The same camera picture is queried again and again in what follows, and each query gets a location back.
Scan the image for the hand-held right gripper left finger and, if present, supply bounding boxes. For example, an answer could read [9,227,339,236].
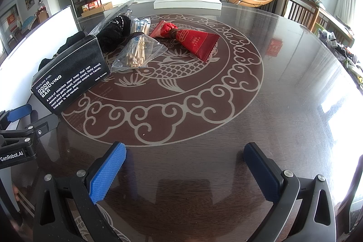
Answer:
[33,141,127,242]

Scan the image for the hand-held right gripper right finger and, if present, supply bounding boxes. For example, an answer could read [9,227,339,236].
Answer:
[243,142,338,242]

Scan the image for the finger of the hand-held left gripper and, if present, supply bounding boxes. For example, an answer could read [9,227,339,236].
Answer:
[27,114,59,143]
[0,104,33,129]

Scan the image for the black printed cardboard box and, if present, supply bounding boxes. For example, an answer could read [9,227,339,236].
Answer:
[31,34,111,118]

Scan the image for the dark cloth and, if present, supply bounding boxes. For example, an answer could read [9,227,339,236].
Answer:
[38,31,87,73]

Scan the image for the blue patterned cloth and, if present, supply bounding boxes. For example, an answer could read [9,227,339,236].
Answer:
[21,15,37,30]

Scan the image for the clear bag of wooden sticks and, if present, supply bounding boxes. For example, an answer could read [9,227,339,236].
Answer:
[111,34,168,73]

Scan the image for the red and orange packets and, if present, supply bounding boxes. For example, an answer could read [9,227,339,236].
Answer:
[82,0,101,12]

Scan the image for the brown cardboard box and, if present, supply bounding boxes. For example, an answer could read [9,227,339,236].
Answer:
[81,1,113,18]

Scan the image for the clear plastic bag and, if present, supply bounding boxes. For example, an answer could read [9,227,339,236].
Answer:
[89,0,137,36]

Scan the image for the pack of white cotton swabs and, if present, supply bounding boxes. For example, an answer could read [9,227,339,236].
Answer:
[130,17,152,34]

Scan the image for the red plastic packet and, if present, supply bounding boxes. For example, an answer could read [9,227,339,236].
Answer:
[149,20,220,62]

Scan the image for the cluttered wooden sideboard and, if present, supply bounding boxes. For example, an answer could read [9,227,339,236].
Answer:
[309,0,363,90]

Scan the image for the wooden chair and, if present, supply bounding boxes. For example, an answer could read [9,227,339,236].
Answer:
[285,0,319,30]

